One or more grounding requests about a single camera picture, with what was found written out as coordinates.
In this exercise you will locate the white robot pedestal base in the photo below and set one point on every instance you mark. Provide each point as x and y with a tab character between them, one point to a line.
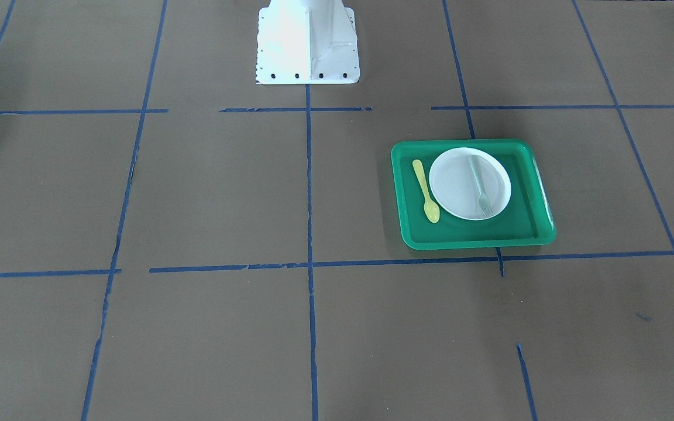
307	42

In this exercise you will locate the yellow plastic spoon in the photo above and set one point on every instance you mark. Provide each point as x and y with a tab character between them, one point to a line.
430	207

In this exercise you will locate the green plastic tray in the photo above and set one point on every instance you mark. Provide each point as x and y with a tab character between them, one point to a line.
527	220

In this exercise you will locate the white round plate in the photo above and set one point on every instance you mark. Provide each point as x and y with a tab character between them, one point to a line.
453	187

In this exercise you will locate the translucent plastic fork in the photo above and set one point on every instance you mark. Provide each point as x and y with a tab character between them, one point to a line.
482	199

